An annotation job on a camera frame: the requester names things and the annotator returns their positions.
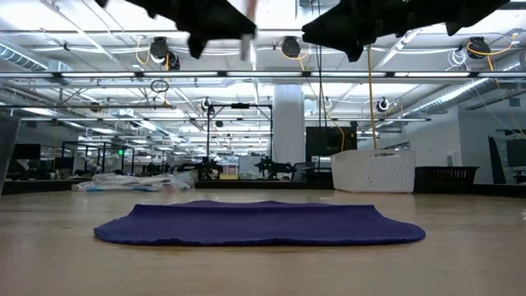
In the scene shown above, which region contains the white round pillar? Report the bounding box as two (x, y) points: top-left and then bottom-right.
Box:
(272, 84), (307, 165)

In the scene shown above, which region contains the yellow hanging cable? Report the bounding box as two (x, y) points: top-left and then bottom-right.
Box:
(367, 45), (378, 151)

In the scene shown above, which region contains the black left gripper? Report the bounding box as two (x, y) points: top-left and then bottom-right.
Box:
(125, 0), (258, 59)

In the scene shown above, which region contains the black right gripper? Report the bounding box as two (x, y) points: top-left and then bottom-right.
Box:
(302, 0), (465, 62)

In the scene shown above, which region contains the black cabinet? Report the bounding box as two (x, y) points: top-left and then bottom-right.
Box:
(305, 126), (358, 163)

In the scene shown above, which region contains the grey plastic bin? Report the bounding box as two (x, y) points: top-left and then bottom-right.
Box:
(0, 114), (21, 195)

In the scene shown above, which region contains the black aluminium table frame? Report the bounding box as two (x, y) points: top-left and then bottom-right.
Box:
(2, 179), (526, 197)

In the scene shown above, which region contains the silver ventilation duct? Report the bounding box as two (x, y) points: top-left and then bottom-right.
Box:
(404, 77), (526, 118)
(0, 43), (73, 86)

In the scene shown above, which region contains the dark blue cloth mat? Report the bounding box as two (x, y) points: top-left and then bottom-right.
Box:
(93, 199), (427, 247)

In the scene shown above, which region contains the black monitor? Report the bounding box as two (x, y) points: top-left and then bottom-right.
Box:
(505, 138), (526, 168)
(11, 143), (42, 161)

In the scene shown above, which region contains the black perforated plastic basket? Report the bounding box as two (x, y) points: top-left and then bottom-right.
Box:
(413, 165), (480, 193)

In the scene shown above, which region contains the white perforated plastic basket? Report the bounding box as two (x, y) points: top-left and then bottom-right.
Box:
(330, 149), (417, 194)

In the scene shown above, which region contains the black gantry frame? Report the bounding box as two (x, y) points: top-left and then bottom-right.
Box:
(205, 103), (274, 181)

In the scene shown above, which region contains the long white light strip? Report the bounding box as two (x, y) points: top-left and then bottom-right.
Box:
(0, 71), (526, 79)

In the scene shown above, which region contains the dark upright panel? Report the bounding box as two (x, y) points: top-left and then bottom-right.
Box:
(487, 135), (507, 185)

